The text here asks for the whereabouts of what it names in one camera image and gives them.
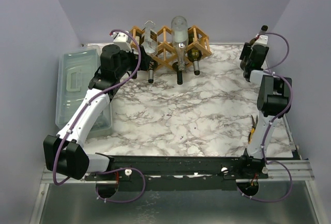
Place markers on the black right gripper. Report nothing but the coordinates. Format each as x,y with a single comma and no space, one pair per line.
246,54

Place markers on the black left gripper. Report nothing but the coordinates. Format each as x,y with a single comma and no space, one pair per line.
144,61

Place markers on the green wine bottle brown label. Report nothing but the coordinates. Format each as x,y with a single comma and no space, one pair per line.
151,72

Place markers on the clear square glass bottle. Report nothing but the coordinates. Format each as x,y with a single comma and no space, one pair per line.
150,38

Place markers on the green bottle silver neck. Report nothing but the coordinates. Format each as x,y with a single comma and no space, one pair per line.
194,56

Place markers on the clear round glass bottle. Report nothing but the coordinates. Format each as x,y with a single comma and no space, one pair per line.
179,28

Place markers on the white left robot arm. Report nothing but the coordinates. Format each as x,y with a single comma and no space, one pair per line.
64,153

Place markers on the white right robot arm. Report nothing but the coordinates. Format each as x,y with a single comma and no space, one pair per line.
274,100

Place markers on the green bottle in rack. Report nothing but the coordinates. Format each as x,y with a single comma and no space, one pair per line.
179,73

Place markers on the translucent plastic storage box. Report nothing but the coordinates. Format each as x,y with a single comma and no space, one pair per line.
76,69

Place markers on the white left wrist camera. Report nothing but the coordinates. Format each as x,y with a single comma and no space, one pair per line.
121,40

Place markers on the yellow handled pliers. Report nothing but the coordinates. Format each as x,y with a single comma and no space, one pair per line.
254,121

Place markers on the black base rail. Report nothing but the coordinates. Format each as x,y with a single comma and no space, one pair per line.
173,173

